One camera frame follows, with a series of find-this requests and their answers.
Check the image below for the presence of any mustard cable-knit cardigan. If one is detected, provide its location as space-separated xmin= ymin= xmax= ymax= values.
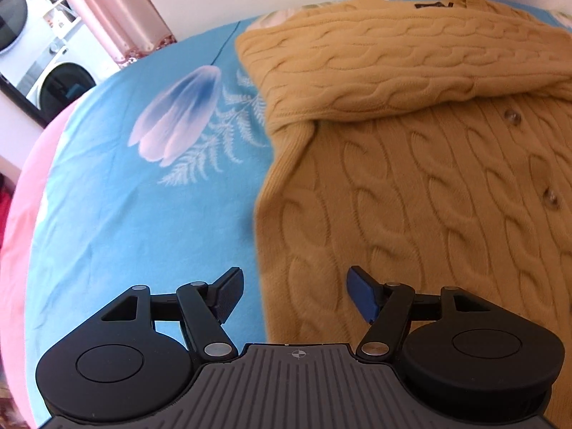
xmin=235 ymin=0 xmax=572 ymax=427

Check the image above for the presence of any blue floral bed sheet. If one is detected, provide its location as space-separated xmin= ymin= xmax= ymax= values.
xmin=24 ymin=0 xmax=572 ymax=429

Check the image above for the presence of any white washing machine lower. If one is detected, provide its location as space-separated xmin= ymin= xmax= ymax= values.
xmin=16 ymin=22 xmax=119 ymax=122

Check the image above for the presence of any white washing machine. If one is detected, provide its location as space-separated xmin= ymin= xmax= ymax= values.
xmin=1 ymin=0 xmax=56 ymax=86
xmin=16 ymin=22 xmax=119 ymax=122

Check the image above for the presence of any pink curtain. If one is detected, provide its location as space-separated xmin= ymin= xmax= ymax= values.
xmin=68 ymin=0 xmax=177 ymax=67

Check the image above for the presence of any white washing machine upper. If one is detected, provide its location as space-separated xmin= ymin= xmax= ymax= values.
xmin=1 ymin=0 xmax=56 ymax=86

